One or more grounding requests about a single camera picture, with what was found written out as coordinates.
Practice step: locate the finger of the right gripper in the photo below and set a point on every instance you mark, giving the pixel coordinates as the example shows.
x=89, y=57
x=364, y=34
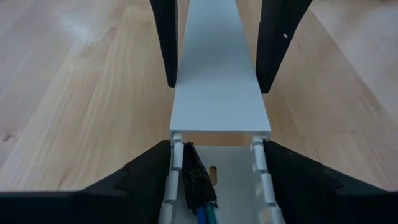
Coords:
x=168, y=31
x=276, y=31

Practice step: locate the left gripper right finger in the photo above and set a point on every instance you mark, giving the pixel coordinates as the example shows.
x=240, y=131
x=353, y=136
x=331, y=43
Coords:
x=326, y=202

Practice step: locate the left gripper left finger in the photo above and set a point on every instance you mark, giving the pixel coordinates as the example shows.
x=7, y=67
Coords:
x=93, y=205

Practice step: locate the white duct cover strip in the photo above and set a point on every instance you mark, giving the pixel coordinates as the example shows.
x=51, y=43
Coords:
x=217, y=93

